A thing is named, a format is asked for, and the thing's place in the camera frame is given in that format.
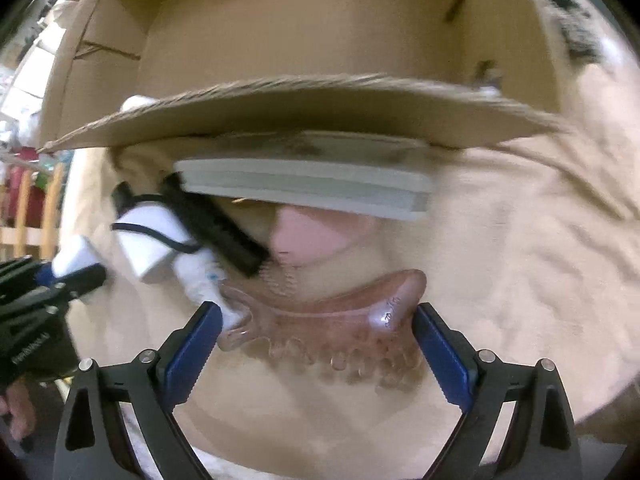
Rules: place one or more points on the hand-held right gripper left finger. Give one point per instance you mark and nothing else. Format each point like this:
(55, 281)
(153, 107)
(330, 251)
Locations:
(192, 355)

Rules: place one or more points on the white tube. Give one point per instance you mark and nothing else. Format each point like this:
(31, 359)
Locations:
(200, 272)

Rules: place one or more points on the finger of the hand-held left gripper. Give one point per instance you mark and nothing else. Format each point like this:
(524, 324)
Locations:
(75, 280)
(17, 270)

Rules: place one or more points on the white flat box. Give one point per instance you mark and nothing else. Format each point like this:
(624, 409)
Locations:
(300, 180)

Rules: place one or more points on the translucent brown comb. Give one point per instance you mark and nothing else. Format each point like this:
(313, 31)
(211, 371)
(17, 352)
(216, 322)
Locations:
(310, 317)

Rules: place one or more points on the cardboard box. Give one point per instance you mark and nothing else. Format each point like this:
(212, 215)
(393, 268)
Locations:
(300, 30)

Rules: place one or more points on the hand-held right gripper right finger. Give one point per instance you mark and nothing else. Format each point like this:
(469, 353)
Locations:
(442, 355)

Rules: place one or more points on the black flashlight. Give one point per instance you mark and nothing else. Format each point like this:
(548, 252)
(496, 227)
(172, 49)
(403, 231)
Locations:
(220, 230)

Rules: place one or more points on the red bag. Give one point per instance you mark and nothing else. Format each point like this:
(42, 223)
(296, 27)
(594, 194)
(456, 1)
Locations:
(30, 195)

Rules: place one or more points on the wooden rack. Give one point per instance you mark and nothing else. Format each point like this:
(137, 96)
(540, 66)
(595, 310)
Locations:
(22, 210)

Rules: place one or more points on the white bottle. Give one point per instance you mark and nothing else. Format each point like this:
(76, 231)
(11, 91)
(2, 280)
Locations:
(150, 240)

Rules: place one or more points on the patterned fleece blanket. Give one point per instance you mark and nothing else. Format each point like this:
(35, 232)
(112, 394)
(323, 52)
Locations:
(575, 35)

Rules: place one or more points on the white plastic container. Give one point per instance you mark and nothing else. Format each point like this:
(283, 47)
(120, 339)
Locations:
(75, 255)

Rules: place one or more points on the person's left hand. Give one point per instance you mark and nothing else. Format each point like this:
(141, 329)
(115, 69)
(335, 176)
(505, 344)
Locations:
(20, 410)

